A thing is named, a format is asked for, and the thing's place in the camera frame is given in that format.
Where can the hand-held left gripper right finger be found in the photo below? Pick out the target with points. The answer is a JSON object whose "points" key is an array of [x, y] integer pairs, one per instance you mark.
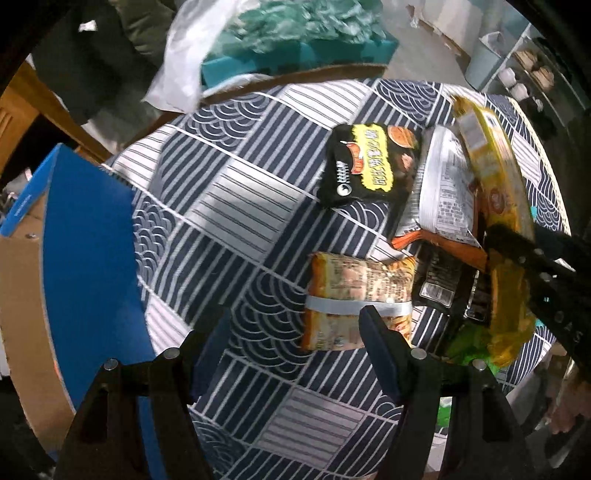
{"points": [[378, 341]]}

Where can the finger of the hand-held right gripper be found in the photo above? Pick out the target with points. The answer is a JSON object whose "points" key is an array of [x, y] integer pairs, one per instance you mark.
{"points": [[482, 244], [508, 240]]}

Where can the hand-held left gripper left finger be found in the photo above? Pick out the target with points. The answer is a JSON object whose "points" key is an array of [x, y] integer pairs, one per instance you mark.
{"points": [[203, 369]]}

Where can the yellow snack packet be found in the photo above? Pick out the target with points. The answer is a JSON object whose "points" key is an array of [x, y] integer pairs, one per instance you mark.
{"points": [[494, 184]]}

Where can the orange noodle multipack grey tape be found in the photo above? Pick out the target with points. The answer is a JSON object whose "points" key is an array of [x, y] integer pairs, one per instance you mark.
{"points": [[351, 281]]}

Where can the green snack packet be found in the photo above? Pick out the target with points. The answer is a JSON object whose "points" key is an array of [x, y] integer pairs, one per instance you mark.
{"points": [[466, 346]]}

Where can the blue cardboard box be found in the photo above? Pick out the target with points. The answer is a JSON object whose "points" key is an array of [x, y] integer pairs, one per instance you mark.
{"points": [[87, 240]]}

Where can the person's right hand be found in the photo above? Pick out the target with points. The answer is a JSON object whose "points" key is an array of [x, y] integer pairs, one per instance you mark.
{"points": [[565, 410]]}

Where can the black snack packet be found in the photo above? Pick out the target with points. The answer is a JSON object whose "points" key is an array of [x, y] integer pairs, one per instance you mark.
{"points": [[438, 281]]}

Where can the silver orange snack packet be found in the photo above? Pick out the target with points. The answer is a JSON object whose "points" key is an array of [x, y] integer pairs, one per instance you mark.
{"points": [[443, 184]]}

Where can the black yellow noodle packet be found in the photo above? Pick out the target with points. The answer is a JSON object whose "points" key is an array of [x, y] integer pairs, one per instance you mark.
{"points": [[369, 170]]}

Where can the grey shelf rack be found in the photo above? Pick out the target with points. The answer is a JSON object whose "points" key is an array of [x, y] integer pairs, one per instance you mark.
{"points": [[549, 106]]}

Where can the white cup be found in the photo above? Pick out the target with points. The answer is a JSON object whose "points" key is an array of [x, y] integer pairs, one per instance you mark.
{"points": [[508, 74], [520, 91]]}

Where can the navy white patterned tablecloth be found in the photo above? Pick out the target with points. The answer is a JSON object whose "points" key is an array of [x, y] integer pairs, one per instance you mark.
{"points": [[231, 207]]}

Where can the light blue bin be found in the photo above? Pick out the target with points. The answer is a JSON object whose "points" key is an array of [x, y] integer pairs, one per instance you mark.
{"points": [[482, 60]]}

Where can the flattened cardboard piece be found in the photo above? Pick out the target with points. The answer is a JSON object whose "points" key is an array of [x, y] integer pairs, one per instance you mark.
{"points": [[438, 23]]}

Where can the teal box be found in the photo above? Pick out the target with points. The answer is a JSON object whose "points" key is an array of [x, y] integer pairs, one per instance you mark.
{"points": [[286, 64]]}

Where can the wooden cabinet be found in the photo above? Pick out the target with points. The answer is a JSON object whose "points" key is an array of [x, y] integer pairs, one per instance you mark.
{"points": [[27, 115]]}

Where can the white plastic bag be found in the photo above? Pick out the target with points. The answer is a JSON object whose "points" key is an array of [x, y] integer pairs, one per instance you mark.
{"points": [[184, 60]]}

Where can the dark hanging jacket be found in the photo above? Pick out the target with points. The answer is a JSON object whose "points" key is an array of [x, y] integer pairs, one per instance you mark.
{"points": [[92, 60]]}

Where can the olive hanging jacket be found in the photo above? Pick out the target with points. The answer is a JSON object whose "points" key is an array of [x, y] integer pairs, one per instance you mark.
{"points": [[152, 27]]}

